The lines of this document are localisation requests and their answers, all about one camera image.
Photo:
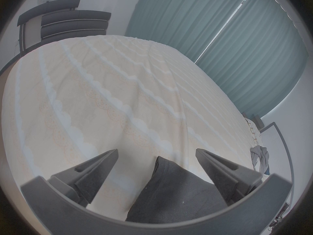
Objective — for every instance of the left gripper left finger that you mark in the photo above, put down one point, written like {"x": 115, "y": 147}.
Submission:
{"x": 97, "y": 172}

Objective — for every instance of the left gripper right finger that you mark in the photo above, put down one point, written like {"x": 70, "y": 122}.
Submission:
{"x": 217, "y": 175}

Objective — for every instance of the black T-shirt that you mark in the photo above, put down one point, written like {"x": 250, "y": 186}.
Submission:
{"x": 176, "y": 194}

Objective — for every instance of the pile of clothes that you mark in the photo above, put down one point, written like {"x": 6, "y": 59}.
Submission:
{"x": 260, "y": 159}

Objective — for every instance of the bed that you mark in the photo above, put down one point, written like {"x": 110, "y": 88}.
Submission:
{"x": 110, "y": 94}

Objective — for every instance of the white printed pillow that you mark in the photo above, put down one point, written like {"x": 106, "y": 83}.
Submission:
{"x": 253, "y": 128}

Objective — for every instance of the grey bedside table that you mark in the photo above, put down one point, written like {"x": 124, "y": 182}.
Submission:
{"x": 258, "y": 121}

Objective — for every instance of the blue-green curtain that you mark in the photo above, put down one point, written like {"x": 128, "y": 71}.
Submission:
{"x": 183, "y": 18}
{"x": 264, "y": 57}

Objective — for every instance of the black dressing table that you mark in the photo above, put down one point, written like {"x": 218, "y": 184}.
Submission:
{"x": 44, "y": 8}

